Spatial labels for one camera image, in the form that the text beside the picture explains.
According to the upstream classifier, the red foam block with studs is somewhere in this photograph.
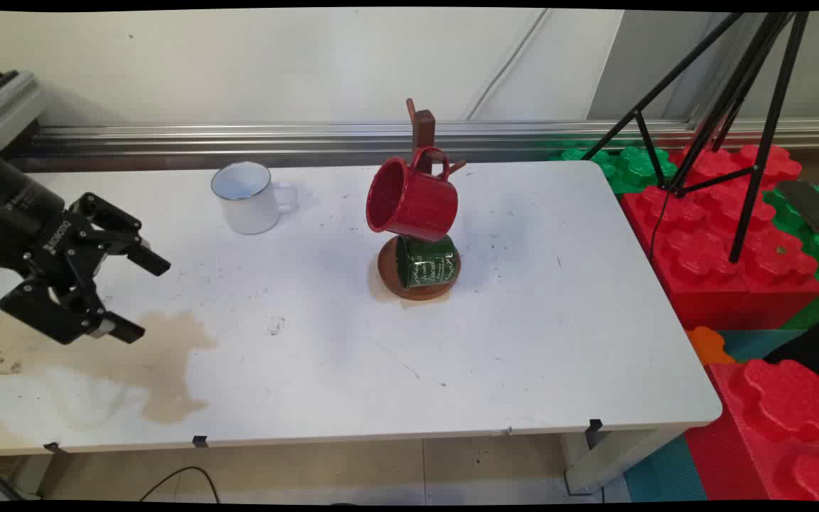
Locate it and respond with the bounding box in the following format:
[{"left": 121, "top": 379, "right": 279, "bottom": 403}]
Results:
[{"left": 683, "top": 358, "right": 819, "bottom": 503}]

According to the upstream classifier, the large red foam block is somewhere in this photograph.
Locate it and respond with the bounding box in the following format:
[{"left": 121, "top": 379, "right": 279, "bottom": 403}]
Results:
[{"left": 619, "top": 142, "right": 819, "bottom": 332}]

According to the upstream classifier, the black smartphone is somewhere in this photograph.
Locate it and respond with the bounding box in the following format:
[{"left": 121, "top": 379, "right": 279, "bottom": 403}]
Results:
[{"left": 775, "top": 179, "right": 819, "bottom": 235}]

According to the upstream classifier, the aluminium rail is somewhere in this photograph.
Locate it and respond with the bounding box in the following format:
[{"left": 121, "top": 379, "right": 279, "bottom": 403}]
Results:
[{"left": 6, "top": 119, "right": 819, "bottom": 173}]

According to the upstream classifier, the grey machine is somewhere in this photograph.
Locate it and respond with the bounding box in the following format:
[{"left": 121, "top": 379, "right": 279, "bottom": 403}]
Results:
[{"left": 0, "top": 70, "right": 47, "bottom": 158}]

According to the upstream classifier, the thin black floor cable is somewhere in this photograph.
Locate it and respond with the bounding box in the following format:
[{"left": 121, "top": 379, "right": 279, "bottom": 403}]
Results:
[{"left": 140, "top": 466, "right": 220, "bottom": 503}]

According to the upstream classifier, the white enamel mug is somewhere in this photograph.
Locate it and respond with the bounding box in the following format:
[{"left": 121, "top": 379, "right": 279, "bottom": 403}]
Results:
[{"left": 210, "top": 161, "right": 299, "bottom": 236}]

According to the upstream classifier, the white table leg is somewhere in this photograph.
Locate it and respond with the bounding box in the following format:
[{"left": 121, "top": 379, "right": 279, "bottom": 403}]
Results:
[{"left": 561, "top": 425, "right": 689, "bottom": 496}]

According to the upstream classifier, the red mug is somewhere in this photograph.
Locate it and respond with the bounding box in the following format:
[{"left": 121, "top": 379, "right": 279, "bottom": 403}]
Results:
[{"left": 365, "top": 146, "right": 459, "bottom": 242}]

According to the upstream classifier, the orange foam piece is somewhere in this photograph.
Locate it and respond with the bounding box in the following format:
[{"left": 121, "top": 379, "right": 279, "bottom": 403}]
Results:
[{"left": 685, "top": 326, "right": 737, "bottom": 366}]

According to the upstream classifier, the green mug with white print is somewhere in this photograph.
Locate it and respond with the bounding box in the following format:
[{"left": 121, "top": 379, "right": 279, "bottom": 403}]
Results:
[{"left": 395, "top": 235, "right": 459, "bottom": 291}]

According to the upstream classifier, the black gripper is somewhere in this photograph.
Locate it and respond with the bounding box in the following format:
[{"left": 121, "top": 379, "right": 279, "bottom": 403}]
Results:
[{"left": 0, "top": 156, "right": 172, "bottom": 346}]

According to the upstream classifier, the teal foam mat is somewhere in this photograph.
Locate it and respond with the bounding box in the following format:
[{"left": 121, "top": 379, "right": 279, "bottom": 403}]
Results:
[
  {"left": 718, "top": 328, "right": 795, "bottom": 364},
  {"left": 623, "top": 434, "right": 709, "bottom": 503}
]

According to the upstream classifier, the brown wooden mug tree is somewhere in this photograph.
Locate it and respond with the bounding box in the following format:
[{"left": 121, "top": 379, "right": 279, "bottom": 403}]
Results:
[{"left": 377, "top": 98, "right": 467, "bottom": 302}]

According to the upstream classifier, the black tripod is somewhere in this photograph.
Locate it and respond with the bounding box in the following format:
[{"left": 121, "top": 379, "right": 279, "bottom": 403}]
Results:
[{"left": 580, "top": 11, "right": 810, "bottom": 265}]

